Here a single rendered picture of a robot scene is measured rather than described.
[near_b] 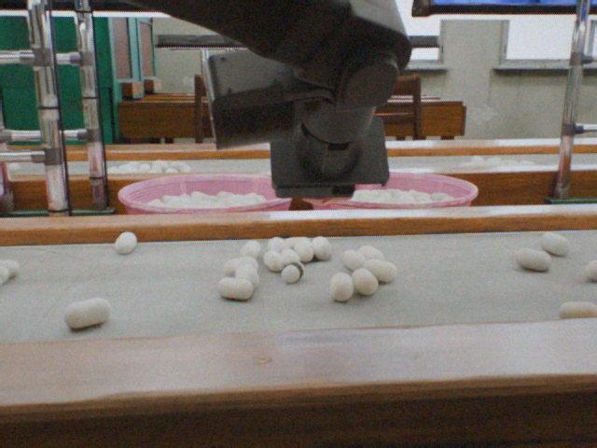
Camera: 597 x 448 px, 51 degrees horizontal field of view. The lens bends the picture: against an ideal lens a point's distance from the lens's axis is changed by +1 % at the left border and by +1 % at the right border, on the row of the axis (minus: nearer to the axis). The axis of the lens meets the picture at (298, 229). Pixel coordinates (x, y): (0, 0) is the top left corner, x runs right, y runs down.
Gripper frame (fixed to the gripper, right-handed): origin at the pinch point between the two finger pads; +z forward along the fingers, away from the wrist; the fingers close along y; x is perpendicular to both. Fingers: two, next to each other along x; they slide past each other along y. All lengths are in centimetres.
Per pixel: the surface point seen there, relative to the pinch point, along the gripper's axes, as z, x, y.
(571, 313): -6.6, 14.8, -19.3
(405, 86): 195, -156, -73
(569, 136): 35, -28, -50
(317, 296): 0.8, 10.2, 0.8
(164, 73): 391, -318, 75
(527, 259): 4.7, 5.9, -22.2
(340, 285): -1.9, 10.0, -1.0
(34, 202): 42, -21, 43
